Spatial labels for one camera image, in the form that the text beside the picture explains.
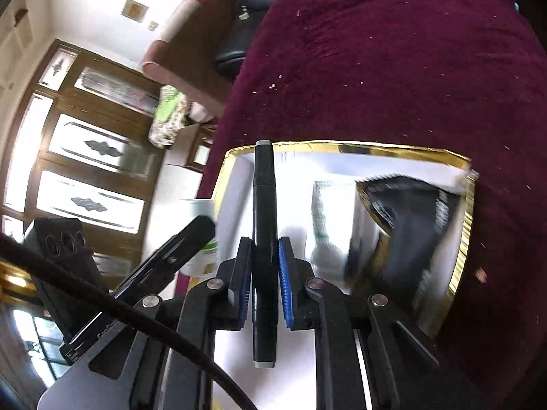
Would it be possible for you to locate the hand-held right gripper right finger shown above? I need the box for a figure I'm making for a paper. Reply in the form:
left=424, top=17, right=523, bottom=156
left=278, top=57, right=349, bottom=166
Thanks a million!
left=279, top=236, right=485, bottom=410

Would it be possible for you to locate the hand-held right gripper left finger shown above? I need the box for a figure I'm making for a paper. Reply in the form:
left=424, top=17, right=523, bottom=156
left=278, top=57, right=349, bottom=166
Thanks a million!
left=36, top=236, right=254, bottom=410

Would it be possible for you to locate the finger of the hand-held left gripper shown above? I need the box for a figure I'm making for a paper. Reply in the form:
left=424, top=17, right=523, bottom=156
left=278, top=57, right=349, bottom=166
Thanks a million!
left=111, top=216, right=216, bottom=308

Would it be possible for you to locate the white plastic bottle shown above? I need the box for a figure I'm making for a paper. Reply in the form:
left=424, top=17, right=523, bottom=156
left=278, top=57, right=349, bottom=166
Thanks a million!
left=178, top=199, right=221, bottom=277

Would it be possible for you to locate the black marker with grey ends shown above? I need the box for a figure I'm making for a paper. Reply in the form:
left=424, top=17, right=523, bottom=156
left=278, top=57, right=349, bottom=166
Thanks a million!
left=253, top=139, right=279, bottom=370

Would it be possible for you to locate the gold-rimmed white tray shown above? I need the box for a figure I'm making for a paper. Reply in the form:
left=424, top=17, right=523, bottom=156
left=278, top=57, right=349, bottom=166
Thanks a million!
left=188, top=140, right=479, bottom=410

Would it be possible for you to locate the black packet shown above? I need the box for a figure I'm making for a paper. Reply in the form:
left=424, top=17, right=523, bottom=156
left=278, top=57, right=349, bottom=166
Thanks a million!
left=348, top=174, right=462, bottom=308

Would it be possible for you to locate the wooden stool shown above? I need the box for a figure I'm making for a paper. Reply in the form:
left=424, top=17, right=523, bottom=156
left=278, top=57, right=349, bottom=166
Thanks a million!
left=164, top=123, right=214, bottom=174

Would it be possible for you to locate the green floral blanket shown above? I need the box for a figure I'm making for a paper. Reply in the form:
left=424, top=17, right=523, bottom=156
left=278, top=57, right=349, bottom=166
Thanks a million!
left=148, top=84, right=191, bottom=148

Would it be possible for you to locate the wooden glass-panel door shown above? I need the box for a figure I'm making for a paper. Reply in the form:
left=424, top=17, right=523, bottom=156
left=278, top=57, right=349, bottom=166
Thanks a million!
left=0, top=38, right=214, bottom=308

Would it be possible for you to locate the brown upholstered armchair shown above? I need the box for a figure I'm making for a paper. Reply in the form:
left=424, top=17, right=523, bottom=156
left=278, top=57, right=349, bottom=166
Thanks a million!
left=141, top=0, right=240, bottom=117

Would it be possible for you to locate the black leather sofa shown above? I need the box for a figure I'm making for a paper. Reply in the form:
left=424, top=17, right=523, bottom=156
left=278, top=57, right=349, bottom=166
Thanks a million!
left=214, top=0, right=338, bottom=80

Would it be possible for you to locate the maroon velvet tablecloth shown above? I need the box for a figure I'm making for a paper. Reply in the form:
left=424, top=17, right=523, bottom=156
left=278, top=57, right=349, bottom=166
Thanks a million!
left=175, top=0, right=547, bottom=410

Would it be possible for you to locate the thick black cable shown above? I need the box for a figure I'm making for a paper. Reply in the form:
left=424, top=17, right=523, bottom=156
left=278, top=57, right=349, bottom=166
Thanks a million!
left=0, top=233, right=259, bottom=410

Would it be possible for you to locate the small framed wall plaque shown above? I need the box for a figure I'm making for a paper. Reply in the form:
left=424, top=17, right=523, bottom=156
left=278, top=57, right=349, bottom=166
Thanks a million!
left=122, top=0, right=150, bottom=22

